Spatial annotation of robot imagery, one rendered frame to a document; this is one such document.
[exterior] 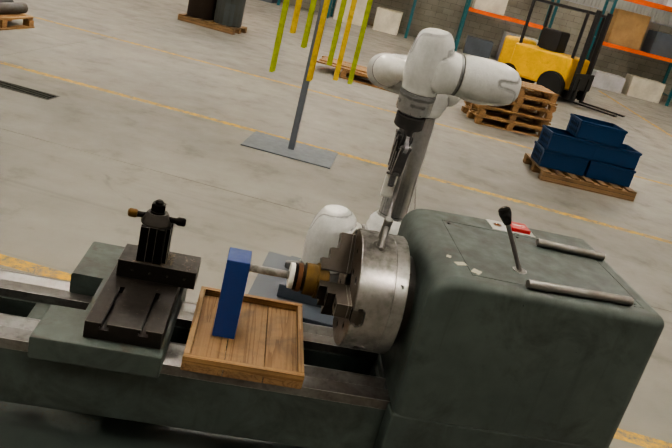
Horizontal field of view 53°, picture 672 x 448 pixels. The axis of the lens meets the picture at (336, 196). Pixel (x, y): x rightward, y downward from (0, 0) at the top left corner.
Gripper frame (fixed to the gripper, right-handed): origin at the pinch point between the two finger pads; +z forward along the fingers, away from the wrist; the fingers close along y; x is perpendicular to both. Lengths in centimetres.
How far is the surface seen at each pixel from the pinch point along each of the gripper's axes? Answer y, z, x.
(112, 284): 13, 38, -64
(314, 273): 12.8, 23.4, -14.7
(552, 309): 31, 9, 40
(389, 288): 22.8, 17.2, 2.5
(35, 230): -190, 158, -149
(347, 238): 4.9, 15.7, -7.5
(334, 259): 8.4, 20.8, -9.9
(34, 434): 26, 80, -77
